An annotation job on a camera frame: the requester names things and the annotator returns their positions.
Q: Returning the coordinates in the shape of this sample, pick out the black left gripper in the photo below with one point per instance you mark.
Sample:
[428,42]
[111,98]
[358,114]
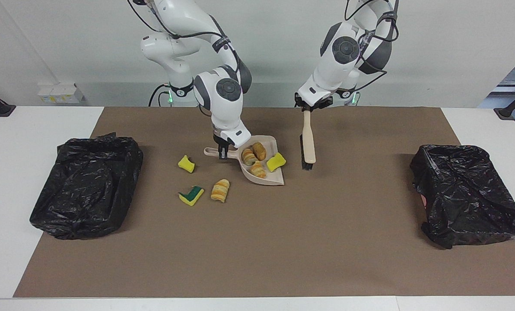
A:
[320,103]

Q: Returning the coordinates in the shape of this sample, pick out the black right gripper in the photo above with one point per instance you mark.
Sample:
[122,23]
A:
[221,142]

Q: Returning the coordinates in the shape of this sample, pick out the small croissant pastry piece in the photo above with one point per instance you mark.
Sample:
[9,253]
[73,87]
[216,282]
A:
[248,156]
[258,169]

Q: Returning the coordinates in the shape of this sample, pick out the beige hand brush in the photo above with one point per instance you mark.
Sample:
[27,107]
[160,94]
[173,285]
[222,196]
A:
[309,142]

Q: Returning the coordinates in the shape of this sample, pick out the brown bread nugget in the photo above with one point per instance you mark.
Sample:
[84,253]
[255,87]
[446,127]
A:
[260,151]

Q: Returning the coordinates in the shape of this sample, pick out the orange striped croissant roll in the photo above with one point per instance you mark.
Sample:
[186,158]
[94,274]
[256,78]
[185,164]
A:
[220,191]

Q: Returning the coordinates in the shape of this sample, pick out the small notched yellow sponge piece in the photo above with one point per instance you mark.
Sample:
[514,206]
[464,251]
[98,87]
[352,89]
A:
[186,163]

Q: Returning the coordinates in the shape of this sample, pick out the beige plastic dustpan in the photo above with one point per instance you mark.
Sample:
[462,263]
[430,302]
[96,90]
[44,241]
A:
[269,178]

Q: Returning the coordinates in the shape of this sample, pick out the green-topped yellow sponge piece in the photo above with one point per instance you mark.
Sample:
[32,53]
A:
[191,196]

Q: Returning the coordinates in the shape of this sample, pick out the large yellow sponge piece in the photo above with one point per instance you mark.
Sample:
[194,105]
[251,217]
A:
[276,162]

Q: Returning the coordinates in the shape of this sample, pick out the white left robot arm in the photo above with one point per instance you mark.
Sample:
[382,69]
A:
[346,49]

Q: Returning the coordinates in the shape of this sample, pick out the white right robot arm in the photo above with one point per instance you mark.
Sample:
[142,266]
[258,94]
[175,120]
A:
[223,90]

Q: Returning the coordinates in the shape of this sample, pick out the black trash bag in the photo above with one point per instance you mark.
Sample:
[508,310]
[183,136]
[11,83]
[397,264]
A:
[84,194]
[465,194]

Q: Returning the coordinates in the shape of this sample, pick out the pink bin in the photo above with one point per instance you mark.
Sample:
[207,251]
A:
[423,200]

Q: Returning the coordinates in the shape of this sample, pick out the brown paper table mat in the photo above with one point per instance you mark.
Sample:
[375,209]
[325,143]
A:
[326,237]

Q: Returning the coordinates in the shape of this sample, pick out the white box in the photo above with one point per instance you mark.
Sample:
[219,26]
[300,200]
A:
[61,93]

